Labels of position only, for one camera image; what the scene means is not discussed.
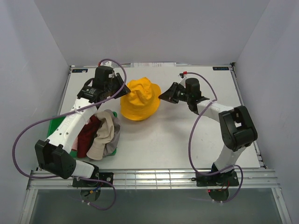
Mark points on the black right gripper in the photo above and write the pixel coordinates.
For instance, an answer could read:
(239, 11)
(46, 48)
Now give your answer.
(169, 95)

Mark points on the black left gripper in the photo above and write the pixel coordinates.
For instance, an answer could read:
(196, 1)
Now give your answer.
(124, 90)

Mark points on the yellow bucket hat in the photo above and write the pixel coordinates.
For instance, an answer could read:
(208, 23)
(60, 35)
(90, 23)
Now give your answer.
(142, 101)

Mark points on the dark red bucket hat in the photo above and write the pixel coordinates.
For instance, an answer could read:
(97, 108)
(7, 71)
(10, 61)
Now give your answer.
(86, 136)

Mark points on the pink bucket hat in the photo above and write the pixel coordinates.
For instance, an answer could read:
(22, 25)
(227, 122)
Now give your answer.
(75, 145)

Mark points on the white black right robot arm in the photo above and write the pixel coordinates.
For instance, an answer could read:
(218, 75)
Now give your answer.
(237, 129)

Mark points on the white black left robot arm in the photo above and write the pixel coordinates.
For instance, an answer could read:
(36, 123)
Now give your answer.
(53, 154)

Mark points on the beige bucket hat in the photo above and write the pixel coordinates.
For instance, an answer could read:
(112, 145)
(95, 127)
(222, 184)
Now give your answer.
(104, 136)

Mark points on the dark label sticker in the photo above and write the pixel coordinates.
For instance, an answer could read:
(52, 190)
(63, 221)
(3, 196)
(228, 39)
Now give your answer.
(219, 68)

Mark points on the left corner label sticker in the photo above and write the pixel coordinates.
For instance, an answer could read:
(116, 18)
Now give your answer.
(79, 70)

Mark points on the grey bucket hat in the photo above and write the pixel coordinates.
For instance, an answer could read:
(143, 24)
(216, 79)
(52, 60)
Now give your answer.
(111, 147)

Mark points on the green plastic bin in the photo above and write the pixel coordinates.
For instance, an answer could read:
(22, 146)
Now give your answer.
(54, 124)

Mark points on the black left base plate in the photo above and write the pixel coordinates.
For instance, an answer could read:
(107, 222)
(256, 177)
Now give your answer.
(100, 180)

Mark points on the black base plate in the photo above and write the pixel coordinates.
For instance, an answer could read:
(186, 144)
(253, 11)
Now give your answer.
(222, 179)
(100, 180)

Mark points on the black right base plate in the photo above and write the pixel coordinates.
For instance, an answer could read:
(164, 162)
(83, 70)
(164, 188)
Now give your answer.
(222, 179)

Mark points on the aluminium table frame rail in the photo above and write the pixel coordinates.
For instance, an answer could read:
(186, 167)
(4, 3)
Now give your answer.
(162, 179)

